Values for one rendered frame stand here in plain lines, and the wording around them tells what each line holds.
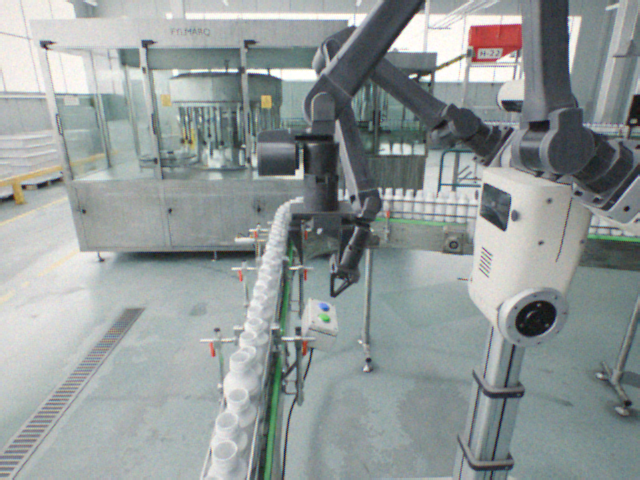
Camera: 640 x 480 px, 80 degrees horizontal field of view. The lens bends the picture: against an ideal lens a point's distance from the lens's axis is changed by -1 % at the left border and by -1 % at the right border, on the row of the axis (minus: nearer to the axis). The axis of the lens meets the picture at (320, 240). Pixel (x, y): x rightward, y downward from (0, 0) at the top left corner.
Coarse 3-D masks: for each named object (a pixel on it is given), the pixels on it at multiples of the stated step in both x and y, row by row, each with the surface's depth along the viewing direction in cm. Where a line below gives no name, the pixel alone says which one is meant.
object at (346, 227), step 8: (312, 216) 60; (320, 216) 60; (328, 216) 60; (336, 216) 60; (312, 224) 61; (320, 224) 61; (328, 224) 61; (336, 224) 61; (344, 224) 61; (352, 224) 61; (344, 232) 61; (352, 232) 61; (344, 240) 62; (344, 248) 64
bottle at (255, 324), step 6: (252, 318) 93; (258, 318) 93; (252, 324) 93; (258, 324) 93; (252, 330) 90; (258, 330) 90; (258, 336) 91; (264, 336) 92; (258, 342) 90; (264, 342) 91; (264, 348) 92; (264, 354) 92; (264, 360) 92; (264, 366) 93
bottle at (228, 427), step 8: (224, 416) 64; (232, 416) 65; (216, 424) 62; (224, 424) 65; (232, 424) 65; (216, 432) 63; (224, 432) 62; (232, 432) 62; (240, 432) 64; (216, 440) 63; (224, 440) 62; (232, 440) 62; (240, 440) 64; (240, 448) 63; (248, 448) 65; (240, 456) 63; (248, 456) 66; (248, 464) 65
